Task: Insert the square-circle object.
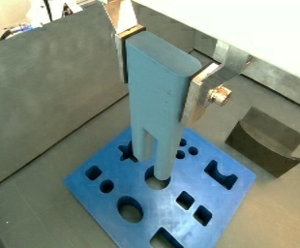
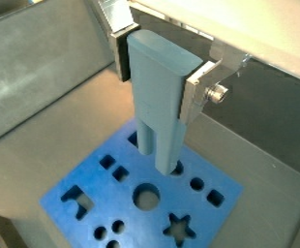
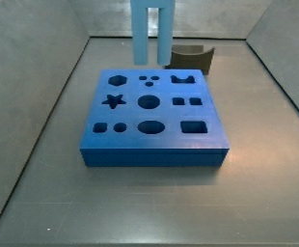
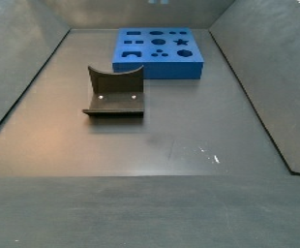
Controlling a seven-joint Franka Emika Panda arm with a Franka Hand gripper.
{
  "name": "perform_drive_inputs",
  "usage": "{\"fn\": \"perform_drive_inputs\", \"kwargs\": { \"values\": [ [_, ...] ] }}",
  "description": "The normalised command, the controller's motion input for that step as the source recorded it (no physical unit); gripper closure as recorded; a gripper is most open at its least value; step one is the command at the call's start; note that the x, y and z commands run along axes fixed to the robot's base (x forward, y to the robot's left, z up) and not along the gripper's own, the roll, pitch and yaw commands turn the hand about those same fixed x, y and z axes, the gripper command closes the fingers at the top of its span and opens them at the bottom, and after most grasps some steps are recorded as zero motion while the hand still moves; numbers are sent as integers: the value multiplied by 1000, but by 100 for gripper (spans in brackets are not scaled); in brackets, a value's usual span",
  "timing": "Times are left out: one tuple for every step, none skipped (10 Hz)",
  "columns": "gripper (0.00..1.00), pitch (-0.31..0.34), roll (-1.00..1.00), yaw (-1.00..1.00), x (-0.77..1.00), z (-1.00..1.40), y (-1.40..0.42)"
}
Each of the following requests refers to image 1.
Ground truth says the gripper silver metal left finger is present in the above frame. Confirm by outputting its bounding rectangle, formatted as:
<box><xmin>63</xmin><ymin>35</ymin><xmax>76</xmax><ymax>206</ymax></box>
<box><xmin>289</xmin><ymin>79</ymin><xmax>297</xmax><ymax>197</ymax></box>
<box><xmin>104</xmin><ymin>0</ymin><xmax>147</xmax><ymax>83</ymax></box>

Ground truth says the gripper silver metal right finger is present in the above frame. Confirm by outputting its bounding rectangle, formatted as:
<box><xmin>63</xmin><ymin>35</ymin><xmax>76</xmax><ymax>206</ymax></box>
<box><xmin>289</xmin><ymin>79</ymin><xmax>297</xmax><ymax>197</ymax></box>
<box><xmin>180</xmin><ymin>41</ymin><xmax>252</xmax><ymax>125</ymax></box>

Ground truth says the grey-blue square-circle peg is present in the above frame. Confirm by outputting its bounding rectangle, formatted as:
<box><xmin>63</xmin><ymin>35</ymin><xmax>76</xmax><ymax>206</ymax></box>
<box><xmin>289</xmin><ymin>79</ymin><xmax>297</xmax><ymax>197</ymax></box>
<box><xmin>126</xmin><ymin>31</ymin><xmax>201</xmax><ymax>180</ymax></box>

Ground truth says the dark grey curved block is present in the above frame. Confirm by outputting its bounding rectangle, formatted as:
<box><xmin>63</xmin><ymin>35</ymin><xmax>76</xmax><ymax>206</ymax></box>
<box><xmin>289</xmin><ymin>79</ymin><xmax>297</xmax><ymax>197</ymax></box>
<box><xmin>225</xmin><ymin>108</ymin><xmax>300</xmax><ymax>177</ymax></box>

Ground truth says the dark grey side panel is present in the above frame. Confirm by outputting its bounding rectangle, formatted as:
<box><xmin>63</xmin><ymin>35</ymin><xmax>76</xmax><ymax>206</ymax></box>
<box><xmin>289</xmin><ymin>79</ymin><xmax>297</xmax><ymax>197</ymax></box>
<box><xmin>0</xmin><ymin>4</ymin><xmax>127</xmax><ymax>182</ymax></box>

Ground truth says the blue shape-sorting board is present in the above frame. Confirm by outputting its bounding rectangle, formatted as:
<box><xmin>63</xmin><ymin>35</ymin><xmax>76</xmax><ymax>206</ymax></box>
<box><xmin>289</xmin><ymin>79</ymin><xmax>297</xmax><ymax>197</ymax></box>
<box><xmin>64</xmin><ymin>129</ymin><xmax>256</xmax><ymax>248</ymax></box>

